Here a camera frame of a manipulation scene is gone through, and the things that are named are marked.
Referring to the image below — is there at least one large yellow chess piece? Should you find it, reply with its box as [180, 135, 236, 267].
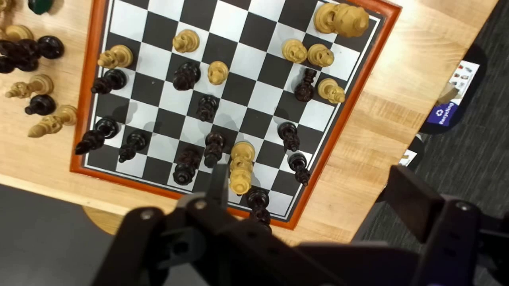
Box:
[314, 0, 373, 40]

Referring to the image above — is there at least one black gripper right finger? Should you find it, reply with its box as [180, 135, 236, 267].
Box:
[379, 164, 509, 286]

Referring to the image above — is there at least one floor box with papers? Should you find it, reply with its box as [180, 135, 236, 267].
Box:
[419, 45, 491, 134]

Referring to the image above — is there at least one small white floor card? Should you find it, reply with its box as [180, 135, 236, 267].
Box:
[397, 148, 421, 168]

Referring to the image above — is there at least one tall black chess piece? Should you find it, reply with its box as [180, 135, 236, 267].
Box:
[21, 33, 68, 60]
[246, 188, 274, 227]
[74, 114, 123, 157]

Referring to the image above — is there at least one tall yellow chess piece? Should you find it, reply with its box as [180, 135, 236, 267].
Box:
[228, 140, 258, 197]
[28, 103, 80, 140]

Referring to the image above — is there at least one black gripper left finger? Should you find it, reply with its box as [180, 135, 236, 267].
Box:
[93, 164, 278, 286]

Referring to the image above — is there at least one orange framed chess board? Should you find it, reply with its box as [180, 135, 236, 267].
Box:
[69, 0, 405, 232]

